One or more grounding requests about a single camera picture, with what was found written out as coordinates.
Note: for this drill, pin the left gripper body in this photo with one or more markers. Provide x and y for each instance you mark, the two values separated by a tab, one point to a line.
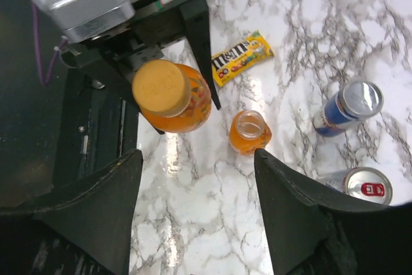
155	25

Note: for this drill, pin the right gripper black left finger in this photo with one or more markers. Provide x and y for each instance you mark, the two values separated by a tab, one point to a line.
81	228

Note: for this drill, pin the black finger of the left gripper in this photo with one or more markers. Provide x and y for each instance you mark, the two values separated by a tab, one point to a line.
195	14
117	77

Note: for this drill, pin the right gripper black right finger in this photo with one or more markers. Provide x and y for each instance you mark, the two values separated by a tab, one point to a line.
313	229

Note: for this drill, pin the gold bottle cap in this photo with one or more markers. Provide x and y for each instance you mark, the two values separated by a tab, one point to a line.
160	87

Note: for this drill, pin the orange juice bottle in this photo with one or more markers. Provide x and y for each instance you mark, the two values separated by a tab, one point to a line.
197	112
249	132

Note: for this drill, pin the yellow candy packet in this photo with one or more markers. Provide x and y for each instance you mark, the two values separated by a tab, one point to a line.
232	62

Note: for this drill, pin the blue silver energy can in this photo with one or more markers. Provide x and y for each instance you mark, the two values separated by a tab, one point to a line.
365	183

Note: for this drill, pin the blue energy can left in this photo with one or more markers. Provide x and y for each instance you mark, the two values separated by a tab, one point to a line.
354	103

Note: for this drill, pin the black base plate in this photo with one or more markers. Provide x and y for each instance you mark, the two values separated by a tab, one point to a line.
97	127

